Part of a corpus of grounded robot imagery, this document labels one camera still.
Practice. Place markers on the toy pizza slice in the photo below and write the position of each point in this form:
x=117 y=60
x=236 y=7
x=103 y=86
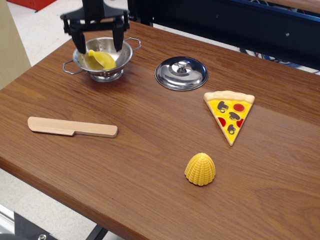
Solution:
x=230 y=109

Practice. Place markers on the red box on floor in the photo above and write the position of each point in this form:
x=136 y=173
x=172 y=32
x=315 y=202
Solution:
x=32 y=4

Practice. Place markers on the wooden toy knife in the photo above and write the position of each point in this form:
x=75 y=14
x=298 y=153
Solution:
x=70 y=128

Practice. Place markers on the beige wooden panel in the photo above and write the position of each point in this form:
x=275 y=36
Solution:
x=13 y=57

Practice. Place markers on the small steel colander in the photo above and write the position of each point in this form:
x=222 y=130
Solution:
x=83 y=63

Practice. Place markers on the yellow toy banana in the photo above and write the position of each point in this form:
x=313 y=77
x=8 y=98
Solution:
x=103 y=58

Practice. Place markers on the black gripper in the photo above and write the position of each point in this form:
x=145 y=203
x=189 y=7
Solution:
x=96 y=15

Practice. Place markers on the steel pot lid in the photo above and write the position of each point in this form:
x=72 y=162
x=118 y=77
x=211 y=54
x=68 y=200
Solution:
x=181 y=73

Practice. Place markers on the black table leg bracket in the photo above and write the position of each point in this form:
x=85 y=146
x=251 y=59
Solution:
x=16 y=227

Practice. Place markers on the dark blue metal frame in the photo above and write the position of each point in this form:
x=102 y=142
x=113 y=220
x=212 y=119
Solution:
x=284 y=29

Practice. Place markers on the yellow toy corn piece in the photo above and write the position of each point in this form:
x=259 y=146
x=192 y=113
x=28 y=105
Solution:
x=200 y=170

